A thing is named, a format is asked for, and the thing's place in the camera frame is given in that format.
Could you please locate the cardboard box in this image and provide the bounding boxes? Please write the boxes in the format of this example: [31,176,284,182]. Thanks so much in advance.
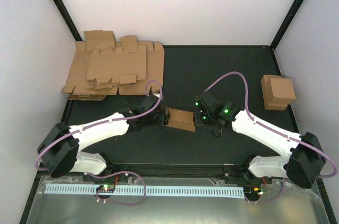
[267,78,297,105]
[261,75,288,111]
[167,108,196,132]

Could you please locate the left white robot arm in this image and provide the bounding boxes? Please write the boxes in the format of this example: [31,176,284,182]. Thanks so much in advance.
[37,94,171,181]

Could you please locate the controller circuit board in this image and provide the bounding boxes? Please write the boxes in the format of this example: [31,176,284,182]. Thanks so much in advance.
[96,184,115,193]
[244,186,269,197]

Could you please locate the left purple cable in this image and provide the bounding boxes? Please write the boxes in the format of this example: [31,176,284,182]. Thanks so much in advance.
[35,80,163,205]

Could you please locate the right controller circuit board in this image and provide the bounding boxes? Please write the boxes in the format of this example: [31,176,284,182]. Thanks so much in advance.
[244,186,269,197]

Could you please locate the left black frame post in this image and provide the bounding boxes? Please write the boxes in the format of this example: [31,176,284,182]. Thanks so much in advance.
[52,0,83,41]

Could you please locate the stack of flat cardboard blanks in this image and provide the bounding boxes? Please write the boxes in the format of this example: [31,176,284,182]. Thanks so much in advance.
[61,30,165,101]

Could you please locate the light blue slotted cable duct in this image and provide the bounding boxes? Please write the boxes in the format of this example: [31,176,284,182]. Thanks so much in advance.
[44,184,245,199]

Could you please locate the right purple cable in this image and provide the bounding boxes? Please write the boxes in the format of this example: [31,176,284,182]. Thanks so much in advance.
[203,71,338,204]

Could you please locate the right black frame post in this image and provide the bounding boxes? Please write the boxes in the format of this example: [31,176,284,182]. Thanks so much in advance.
[270,0,304,51]

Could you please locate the left controller circuit board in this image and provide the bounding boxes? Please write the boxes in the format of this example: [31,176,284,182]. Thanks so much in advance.
[96,184,115,193]

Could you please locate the black frame post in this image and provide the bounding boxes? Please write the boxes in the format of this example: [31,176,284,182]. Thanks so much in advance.
[270,0,304,51]
[52,0,83,41]

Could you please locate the purple cable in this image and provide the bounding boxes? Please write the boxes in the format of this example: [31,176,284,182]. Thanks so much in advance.
[35,80,163,205]
[203,71,338,204]

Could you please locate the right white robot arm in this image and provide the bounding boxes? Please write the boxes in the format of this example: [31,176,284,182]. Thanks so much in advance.
[194,91,326,189]

